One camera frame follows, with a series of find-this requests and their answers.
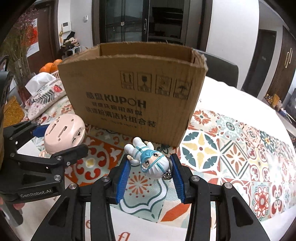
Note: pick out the pink doll head speaker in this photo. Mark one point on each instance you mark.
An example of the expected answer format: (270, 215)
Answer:
(65, 132)

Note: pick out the right dark dining chair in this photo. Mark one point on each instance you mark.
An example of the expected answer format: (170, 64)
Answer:
(221, 70)

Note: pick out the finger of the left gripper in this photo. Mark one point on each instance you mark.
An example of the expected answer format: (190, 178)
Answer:
(69, 156)
(17, 135)

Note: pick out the orange fruit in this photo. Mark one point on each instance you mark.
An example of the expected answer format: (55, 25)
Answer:
(46, 68)
(54, 66)

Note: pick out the orange fruit left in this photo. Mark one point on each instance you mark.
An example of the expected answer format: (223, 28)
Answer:
(46, 68)

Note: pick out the floral fabric tissue cover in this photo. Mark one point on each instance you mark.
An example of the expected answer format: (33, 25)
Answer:
(45, 97)

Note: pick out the medic figurine keychain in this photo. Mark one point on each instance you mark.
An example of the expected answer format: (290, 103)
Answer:
(154, 164)

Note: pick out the white tissue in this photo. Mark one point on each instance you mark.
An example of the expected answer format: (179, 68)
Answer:
(38, 81)

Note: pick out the orange fruit right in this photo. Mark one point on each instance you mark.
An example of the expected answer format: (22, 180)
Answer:
(54, 66)

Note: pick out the white fruit basket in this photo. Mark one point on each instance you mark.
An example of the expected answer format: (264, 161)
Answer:
(56, 74)

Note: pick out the brown cardboard box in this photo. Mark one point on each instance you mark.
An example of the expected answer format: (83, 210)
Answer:
(139, 89)

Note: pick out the dark glass door cabinet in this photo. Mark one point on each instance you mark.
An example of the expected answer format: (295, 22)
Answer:
(178, 22)

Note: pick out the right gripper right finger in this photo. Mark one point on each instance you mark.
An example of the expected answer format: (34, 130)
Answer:
(234, 218)

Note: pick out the white shoe rack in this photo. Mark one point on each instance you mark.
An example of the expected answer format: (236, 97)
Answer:
(69, 50)

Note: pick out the left hand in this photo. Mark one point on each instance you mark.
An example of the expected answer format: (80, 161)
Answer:
(17, 206)

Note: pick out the yellow woven box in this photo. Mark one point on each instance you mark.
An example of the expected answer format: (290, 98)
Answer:
(13, 113)

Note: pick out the glass vase dried flowers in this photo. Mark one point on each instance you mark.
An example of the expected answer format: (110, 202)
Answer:
(16, 46)

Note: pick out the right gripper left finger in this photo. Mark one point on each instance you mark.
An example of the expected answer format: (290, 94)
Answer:
(66, 219)

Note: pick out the patterned table runner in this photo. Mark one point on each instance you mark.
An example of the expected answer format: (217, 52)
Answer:
(215, 147)

